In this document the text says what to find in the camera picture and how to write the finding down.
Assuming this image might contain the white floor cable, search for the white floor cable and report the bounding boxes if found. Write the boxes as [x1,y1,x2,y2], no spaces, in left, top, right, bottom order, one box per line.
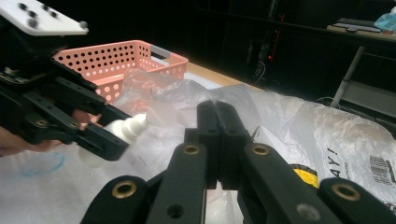
[313,95,341,107]

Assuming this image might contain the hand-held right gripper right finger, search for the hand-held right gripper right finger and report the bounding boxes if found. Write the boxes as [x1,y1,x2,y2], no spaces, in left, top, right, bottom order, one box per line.
[217,101,253,190]

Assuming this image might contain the white squeeze bottle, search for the white squeeze bottle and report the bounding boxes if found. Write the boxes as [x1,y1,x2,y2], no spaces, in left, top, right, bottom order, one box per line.
[78,113,149,169]

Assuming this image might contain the white desk frame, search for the white desk frame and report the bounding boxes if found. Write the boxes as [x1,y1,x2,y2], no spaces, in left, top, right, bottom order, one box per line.
[329,46,396,119]

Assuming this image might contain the light wooden desk top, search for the light wooden desk top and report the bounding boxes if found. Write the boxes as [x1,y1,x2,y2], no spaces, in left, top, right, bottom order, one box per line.
[326,24,396,42]

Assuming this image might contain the pink perforated plastic basket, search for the pink perforated plastic basket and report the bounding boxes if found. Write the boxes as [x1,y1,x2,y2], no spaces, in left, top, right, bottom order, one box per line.
[51,39,190,105]

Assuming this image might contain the dark keyboard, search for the dark keyboard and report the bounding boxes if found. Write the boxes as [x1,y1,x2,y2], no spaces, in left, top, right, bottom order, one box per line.
[333,17,383,33]

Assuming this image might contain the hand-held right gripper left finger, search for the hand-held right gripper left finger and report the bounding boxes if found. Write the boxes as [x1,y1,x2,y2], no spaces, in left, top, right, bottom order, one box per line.
[184,100,219,190]

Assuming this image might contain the clear plastic bag yellow smiley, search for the clear plastic bag yellow smiley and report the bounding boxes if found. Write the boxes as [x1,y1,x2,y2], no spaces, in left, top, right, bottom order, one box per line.
[112,67,396,224]

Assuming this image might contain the white table cover sheet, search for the white table cover sheet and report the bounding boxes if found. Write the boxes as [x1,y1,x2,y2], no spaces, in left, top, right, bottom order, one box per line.
[0,70,220,224]

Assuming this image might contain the dark equipment with red light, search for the dark equipment with red light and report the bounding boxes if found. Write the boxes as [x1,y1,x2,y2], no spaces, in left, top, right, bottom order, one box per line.
[247,12,283,86]

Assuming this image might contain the teal plastic bag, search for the teal plastic bag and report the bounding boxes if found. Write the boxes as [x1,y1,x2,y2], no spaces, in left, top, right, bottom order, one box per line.
[374,7,396,32]

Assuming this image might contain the wooden table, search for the wooden table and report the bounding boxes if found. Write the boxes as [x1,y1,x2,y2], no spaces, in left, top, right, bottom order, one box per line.
[162,56,263,91]

